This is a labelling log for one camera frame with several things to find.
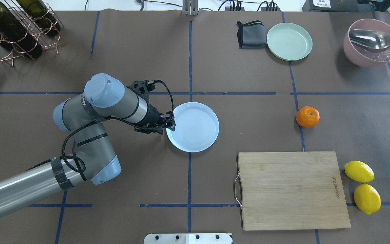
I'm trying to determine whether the folded grey cloth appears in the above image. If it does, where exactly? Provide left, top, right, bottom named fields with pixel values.
left=236, top=20, right=267, bottom=49

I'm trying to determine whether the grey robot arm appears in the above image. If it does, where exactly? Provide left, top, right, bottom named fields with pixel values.
left=0, top=74, right=175, bottom=218

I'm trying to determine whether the light blue plate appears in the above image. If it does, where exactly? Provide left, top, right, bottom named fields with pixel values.
left=167, top=102, right=220, bottom=153

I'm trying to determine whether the dark wine bottle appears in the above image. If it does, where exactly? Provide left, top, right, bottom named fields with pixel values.
left=0, top=2, right=42, bottom=60
left=17, top=0, right=61, bottom=37

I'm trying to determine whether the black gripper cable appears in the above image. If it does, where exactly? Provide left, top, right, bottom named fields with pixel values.
left=29, top=80, right=175, bottom=173

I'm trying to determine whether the lower yellow lemon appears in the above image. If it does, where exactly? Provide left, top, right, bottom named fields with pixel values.
left=344, top=160, right=375, bottom=183

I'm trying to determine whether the wooden cutting board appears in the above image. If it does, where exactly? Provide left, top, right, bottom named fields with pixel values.
left=237, top=151, right=351, bottom=231

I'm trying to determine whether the copper wire bottle rack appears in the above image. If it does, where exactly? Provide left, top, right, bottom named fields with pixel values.
left=0, top=0, right=67, bottom=67

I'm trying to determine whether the light green plate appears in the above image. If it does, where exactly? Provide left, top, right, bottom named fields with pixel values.
left=266, top=23, right=313, bottom=61

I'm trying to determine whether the black power strip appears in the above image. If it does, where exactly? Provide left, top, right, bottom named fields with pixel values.
left=218, top=0, right=281, bottom=12

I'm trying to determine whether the lower dark wine bottle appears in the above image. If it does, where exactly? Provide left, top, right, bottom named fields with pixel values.
left=17, top=0, right=61, bottom=37

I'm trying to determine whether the grey metal camera post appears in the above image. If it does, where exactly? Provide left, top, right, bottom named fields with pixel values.
left=182, top=0, right=199, bottom=16

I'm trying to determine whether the yellow lemon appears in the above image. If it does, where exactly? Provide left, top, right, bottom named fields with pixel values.
left=353, top=183, right=381, bottom=215
left=344, top=160, right=375, bottom=183

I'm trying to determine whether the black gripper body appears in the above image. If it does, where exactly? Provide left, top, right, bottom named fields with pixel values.
left=127, top=80, right=168, bottom=133

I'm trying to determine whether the upper yellow lemon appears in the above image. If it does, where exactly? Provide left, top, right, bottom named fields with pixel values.
left=353, top=183, right=381, bottom=215

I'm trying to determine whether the metal scoop spoon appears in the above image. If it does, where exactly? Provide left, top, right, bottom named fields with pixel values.
left=349, top=29, right=390, bottom=52

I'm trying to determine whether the orange mandarin fruit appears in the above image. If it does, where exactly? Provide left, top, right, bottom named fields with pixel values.
left=296, top=106, right=320, bottom=128

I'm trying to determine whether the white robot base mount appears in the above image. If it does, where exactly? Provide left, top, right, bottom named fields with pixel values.
left=144, top=233, right=233, bottom=244

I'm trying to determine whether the pink bowl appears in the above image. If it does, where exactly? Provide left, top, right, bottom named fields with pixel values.
left=343, top=19, right=390, bottom=67

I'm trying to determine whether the upper dark wine bottle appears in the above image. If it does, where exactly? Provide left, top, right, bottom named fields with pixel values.
left=0, top=2, right=42, bottom=60

